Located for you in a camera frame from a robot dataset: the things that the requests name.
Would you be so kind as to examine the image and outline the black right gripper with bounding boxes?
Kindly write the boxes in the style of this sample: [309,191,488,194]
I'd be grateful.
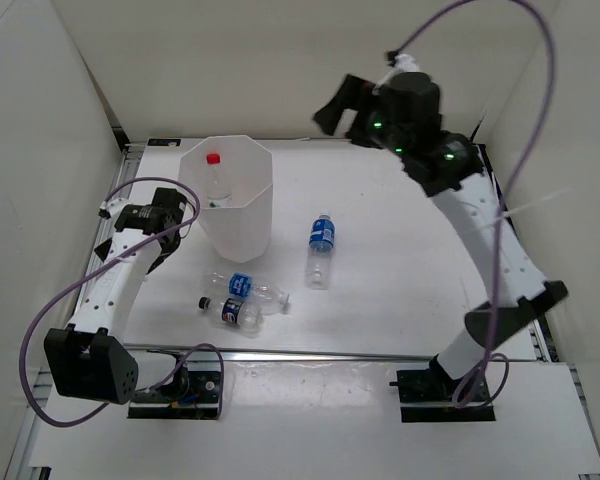
[313,75,412,159]

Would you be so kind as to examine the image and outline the red cap water bottle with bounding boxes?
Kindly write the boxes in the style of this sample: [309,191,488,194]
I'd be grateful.
[206,152,232,208]

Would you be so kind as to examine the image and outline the blue label upright-lying bottle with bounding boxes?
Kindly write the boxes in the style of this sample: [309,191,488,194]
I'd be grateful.
[305,211,336,290]

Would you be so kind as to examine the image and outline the black cap pepsi bottle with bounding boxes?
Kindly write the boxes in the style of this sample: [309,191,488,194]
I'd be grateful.
[198,296,263,334]

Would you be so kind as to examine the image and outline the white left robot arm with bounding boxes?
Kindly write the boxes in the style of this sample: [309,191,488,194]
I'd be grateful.
[44,188,186,404]

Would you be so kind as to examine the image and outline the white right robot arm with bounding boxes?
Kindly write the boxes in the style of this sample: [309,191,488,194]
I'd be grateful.
[313,72,568,400]

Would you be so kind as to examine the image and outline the white octagonal bin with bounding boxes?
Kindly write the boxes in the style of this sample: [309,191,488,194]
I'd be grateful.
[178,135,273,263]

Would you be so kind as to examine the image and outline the black corner label plate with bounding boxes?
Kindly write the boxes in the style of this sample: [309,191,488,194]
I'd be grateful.
[147,138,181,148]

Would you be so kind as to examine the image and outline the crushed clear blue-label bottle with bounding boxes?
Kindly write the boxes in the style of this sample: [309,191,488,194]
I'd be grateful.
[203,269,290,315]

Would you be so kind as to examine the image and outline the white zip tie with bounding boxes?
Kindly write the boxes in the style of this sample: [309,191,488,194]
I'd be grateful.
[490,188,571,226]

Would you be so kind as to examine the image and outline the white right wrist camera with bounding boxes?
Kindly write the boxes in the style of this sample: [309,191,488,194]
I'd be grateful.
[385,50,421,75]

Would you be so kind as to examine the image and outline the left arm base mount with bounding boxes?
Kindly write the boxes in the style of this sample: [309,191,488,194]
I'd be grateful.
[127,344,225,420]

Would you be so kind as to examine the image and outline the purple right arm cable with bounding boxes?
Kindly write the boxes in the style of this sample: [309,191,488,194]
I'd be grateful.
[394,0,555,410]

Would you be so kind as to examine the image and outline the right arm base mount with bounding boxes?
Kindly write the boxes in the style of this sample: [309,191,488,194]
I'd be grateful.
[389,369,496,423]

